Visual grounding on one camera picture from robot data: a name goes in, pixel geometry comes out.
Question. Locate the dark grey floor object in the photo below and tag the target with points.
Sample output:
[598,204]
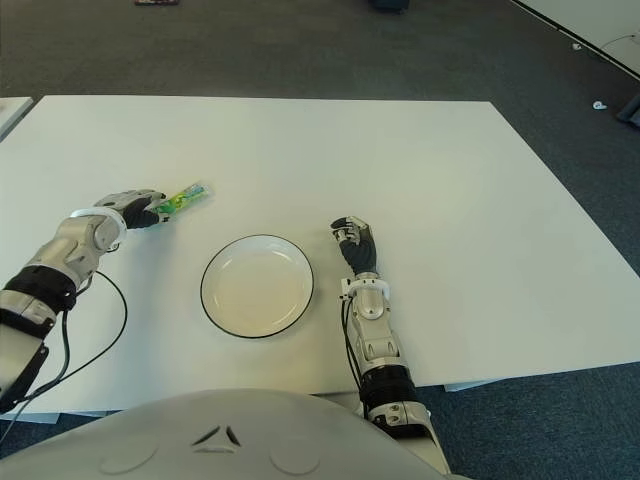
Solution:
[631,111]

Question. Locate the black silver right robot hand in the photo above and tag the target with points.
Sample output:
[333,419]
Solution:
[361,250]

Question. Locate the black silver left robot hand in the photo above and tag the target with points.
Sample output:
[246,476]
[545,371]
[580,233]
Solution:
[140,212]

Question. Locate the grey robot torso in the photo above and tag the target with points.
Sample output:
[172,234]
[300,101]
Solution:
[225,450]

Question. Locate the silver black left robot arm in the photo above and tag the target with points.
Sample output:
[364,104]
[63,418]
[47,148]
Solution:
[65,245]

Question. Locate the red dark item on floor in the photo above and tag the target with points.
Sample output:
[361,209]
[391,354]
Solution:
[155,2]

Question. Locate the white side table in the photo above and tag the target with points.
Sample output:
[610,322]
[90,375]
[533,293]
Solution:
[12,115]

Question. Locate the white plate with black rim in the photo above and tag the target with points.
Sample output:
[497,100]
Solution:
[257,290]

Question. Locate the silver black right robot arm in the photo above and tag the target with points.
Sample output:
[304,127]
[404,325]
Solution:
[372,302]

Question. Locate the dark blue object on floor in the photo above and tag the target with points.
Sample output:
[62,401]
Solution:
[390,5]

